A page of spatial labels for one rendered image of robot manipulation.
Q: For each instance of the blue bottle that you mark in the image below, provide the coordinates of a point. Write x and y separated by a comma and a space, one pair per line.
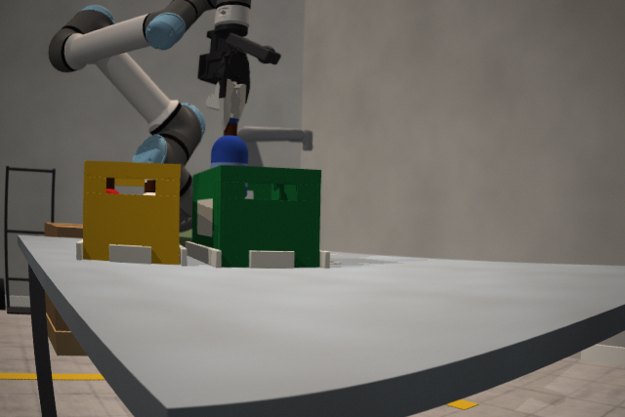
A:
229, 149

